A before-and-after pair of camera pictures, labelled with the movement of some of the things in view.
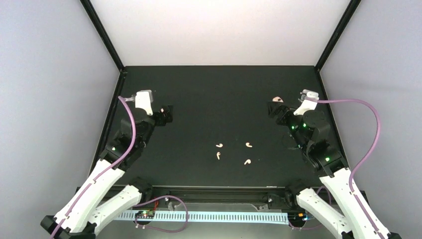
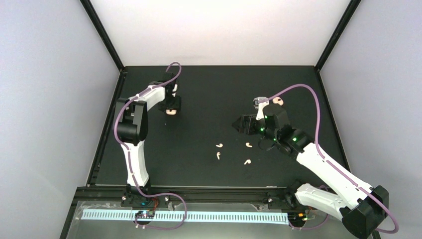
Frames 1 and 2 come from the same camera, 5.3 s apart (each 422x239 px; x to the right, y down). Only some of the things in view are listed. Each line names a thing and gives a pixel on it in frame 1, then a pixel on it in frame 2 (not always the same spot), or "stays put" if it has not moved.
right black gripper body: (284, 110) → (249, 129)
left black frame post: (102, 32) stays put
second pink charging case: (277, 99) stays put
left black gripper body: (160, 120) → (168, 103)
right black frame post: (351, 7) stays put
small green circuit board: (150, 214) stays put
